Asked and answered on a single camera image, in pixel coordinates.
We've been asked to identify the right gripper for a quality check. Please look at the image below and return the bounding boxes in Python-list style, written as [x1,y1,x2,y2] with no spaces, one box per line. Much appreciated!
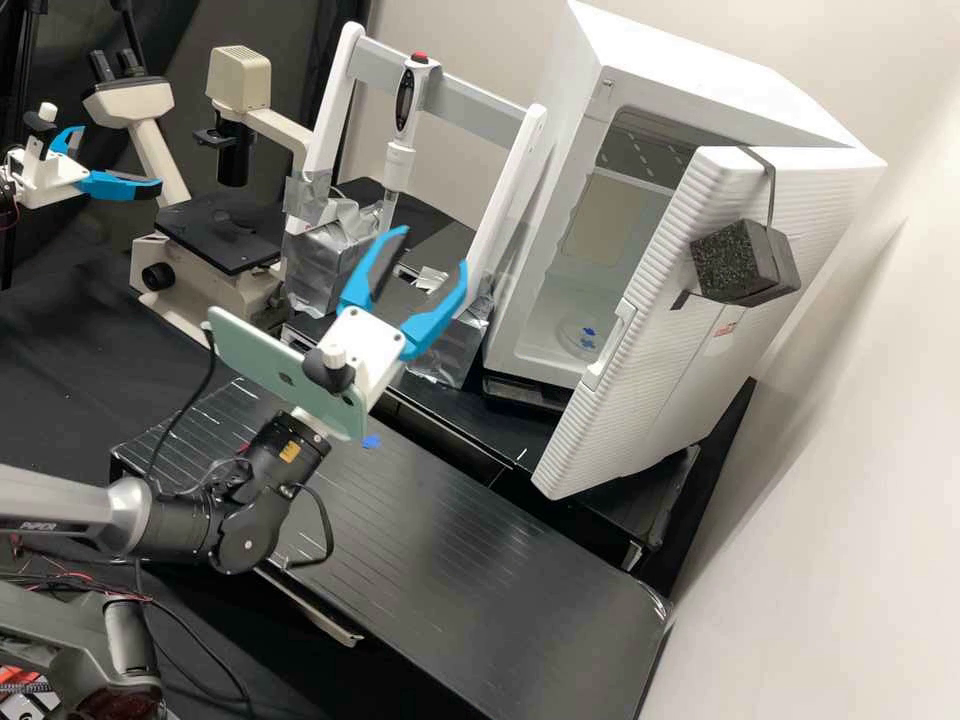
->
[314,224,471,400]

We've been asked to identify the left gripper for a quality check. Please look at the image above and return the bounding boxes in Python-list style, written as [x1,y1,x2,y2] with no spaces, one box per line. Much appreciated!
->
[6,125,166,209]

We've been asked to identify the incubator door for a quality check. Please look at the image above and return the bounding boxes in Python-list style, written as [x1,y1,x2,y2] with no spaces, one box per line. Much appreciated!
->
[530,143,804,502]

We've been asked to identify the left phone holder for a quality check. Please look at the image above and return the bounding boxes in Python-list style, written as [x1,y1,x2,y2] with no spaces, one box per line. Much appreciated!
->
[21,102,61,163]

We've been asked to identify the cream microscope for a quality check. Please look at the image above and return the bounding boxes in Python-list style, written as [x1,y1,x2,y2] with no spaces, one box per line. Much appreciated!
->
[80,44,318,348]

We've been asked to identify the petri dish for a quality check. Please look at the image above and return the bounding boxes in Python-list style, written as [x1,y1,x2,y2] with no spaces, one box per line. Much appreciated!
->
[553,312,606,355]

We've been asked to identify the pipette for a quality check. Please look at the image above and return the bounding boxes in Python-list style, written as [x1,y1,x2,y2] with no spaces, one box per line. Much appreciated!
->
[380,50,442,228]

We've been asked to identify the white pipette stand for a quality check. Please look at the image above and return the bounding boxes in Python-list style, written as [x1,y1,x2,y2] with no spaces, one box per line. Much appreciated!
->
[281,20,550,385]

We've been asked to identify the white incubator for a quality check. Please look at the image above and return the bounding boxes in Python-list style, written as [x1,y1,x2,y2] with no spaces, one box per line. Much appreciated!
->
[479,0,891,391]

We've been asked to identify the right wrist camera phone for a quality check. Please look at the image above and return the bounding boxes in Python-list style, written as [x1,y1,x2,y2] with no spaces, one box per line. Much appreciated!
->
[206,305,373,445]

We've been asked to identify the black cable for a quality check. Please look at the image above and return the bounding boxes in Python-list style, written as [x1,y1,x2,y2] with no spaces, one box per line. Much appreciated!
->
[142,326,226,489]

